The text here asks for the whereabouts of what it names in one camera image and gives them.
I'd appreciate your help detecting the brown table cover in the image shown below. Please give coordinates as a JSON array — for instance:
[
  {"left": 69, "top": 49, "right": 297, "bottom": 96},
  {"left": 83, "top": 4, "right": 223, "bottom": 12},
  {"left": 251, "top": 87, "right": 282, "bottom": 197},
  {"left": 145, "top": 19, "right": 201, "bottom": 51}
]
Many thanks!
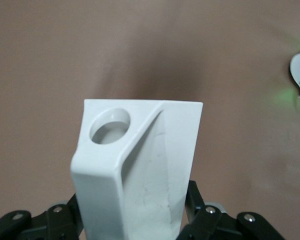
[{"left": 0, "top": 0, "right": 300, "bottom": 240}]

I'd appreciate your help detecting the white faceted cup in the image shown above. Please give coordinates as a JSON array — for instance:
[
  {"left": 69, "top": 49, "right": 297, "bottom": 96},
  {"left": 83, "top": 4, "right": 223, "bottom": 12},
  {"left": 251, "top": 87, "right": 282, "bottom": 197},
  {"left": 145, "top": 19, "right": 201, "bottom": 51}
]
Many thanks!
[{"left": 70, "top": 98, "right": 205, "bottom": 240}]

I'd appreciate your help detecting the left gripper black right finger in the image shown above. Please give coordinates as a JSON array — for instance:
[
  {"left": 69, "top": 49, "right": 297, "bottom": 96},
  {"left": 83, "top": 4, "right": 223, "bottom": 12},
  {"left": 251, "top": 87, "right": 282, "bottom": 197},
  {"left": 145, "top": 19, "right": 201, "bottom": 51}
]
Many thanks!
[{"left": 181, "top": 180, "right": 286, "bottom": 240}]

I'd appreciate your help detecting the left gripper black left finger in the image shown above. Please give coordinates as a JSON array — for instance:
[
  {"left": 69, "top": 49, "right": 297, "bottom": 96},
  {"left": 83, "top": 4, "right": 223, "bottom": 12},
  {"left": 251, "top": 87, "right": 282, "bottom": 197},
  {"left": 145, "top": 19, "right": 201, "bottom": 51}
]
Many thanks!
[{"left": 0, "top": 192, "right": 87, "bottom": 240}]

